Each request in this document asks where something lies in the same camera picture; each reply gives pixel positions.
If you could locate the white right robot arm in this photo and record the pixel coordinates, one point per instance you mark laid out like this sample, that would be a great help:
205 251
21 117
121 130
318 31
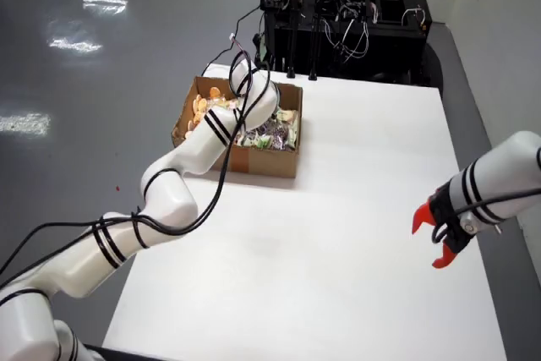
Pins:
507 175

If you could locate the orange round cookie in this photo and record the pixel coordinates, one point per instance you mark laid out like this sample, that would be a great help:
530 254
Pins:
215 92

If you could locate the black tripod legs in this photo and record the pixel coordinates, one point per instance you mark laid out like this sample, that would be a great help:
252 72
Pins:
313 39

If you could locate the black equipment cabinet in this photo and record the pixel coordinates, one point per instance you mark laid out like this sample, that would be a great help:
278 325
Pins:
393 44

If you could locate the beige round cracker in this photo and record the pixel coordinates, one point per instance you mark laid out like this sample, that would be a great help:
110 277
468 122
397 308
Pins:
288 116

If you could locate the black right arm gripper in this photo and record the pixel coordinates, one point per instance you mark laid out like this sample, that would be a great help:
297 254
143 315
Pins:
444 213

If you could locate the tan round cookie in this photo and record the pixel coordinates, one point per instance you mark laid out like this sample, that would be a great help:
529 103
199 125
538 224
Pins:
199 105

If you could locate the brown cardboard box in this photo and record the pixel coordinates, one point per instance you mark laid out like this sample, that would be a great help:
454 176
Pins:
270 164

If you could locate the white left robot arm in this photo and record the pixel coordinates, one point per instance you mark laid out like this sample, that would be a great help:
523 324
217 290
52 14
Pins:
169 196

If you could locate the chocolate sprinkle round cookie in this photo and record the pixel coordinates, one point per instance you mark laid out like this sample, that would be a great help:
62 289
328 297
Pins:
281 136

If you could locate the dark grey rounded platform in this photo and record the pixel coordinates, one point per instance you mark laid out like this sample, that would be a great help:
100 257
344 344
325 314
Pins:
431 69

